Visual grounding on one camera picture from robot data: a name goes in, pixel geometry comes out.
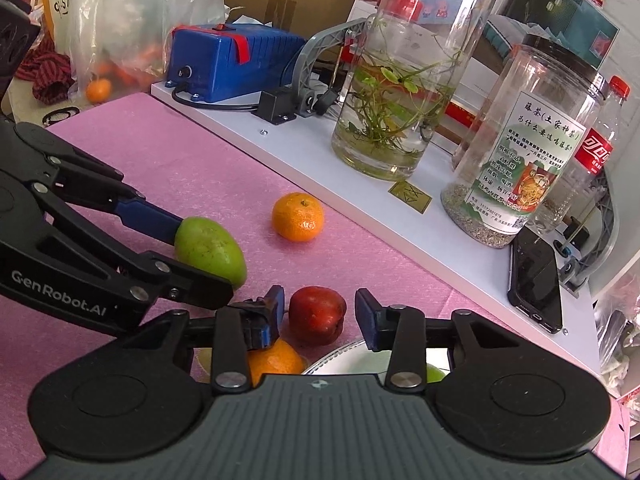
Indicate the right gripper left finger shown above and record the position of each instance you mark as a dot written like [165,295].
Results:
[234,331]

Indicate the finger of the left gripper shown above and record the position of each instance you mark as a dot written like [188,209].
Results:
[178,282]
[148,219]

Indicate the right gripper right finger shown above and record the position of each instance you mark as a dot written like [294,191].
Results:
[407,333]

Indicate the orange tangerine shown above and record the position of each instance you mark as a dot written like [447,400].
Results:
[297,217]
[280,358]

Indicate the large green mango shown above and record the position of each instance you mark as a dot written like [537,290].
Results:
[209,247]

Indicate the red apple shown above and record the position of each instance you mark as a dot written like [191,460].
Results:
[316,315]

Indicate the green jujube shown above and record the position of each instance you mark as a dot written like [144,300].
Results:
[434,374]

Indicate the white ceramic plate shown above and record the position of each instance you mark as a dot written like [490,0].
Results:
[356,358]

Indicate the gold sticker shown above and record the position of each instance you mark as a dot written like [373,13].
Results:
[410,195]

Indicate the white base board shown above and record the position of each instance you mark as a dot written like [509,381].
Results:
[301,152]

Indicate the black smartphone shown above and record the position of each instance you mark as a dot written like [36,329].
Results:
[534,286]

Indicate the blue power box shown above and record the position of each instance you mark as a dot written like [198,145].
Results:
[215,63]

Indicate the black adapter block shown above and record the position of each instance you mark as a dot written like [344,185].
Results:
[276,106]

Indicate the red black knitted cloth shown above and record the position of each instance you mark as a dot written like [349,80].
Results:
[49,72]

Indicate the clear bag with fruit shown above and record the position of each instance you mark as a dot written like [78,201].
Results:
[118,47]

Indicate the crumpled clear plastic bag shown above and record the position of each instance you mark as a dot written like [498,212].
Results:
[617,322]

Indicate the clear plastic labelled jar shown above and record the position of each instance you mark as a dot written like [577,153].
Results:
[526,132]

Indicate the cola plastic bottle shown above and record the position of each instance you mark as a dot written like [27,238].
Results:
[587,162]

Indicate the tall glass plant vase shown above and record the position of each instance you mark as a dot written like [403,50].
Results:
[405,75]

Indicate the red capped clear bottle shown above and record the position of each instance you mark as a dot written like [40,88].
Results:
[408,10]

